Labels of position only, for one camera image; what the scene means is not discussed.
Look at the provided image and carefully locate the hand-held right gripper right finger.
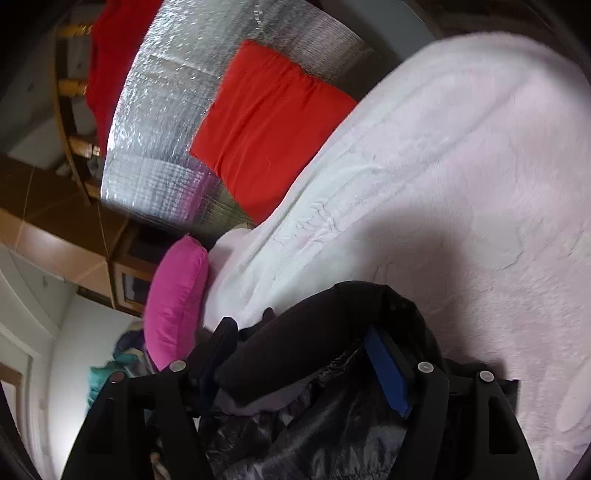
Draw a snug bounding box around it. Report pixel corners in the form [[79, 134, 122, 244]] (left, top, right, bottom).
[[364, 325, 541, 480]]

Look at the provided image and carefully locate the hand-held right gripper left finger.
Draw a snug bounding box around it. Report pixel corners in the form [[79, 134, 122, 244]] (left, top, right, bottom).
[[60, 316, 241, 480]]

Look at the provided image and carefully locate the black jacket with ribbed cuff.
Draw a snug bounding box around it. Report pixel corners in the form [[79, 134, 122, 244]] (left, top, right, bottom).
[[198, 281, 451, 480]]

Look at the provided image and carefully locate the pile of colourful clothes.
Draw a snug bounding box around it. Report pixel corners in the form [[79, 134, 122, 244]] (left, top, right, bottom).
[[87, 318, 160, 416]]

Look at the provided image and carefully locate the magenta pillow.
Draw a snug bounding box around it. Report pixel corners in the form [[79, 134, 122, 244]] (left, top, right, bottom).
[[143, 233, 211, 372]]

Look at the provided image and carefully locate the wooden cabinet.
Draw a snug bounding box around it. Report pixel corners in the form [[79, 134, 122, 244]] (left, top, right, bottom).
[[0, 154, 160, 317]]

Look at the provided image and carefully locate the pale pink fleece blanket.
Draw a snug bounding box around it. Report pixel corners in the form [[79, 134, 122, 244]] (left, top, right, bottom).
[[203, 30, 591, 480]]

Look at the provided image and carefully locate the silver foil insulation sheet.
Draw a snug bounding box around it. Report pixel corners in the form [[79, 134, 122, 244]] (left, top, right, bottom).
[[99, 0, 376, 241]]

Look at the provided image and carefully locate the red pillow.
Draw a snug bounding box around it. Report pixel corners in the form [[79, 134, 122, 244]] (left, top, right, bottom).
[[189, 39, 359, 225]]

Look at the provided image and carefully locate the wooden bed headboard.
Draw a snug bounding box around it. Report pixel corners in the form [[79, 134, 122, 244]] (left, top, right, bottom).
[[53, 21, 108, 204]]

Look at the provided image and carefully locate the red cloth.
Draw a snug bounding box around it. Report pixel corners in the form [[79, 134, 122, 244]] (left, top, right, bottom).
[[87, 0, 164, 148]]

